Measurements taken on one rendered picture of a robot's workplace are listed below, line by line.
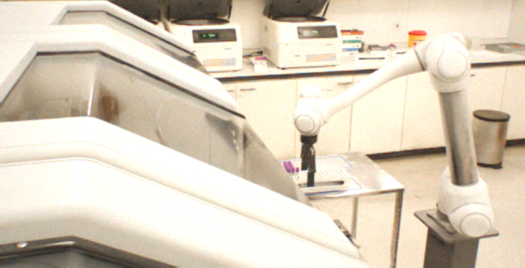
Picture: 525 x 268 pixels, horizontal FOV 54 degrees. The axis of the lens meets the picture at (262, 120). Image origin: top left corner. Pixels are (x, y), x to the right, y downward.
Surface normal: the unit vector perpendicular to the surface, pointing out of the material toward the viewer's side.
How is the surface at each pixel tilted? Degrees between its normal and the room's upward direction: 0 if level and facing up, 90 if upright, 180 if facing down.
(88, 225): 90
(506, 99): 90
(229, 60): 90
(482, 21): 90
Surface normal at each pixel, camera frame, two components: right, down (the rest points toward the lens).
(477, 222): -0.15, 0.41
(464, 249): 0.27, 0.30
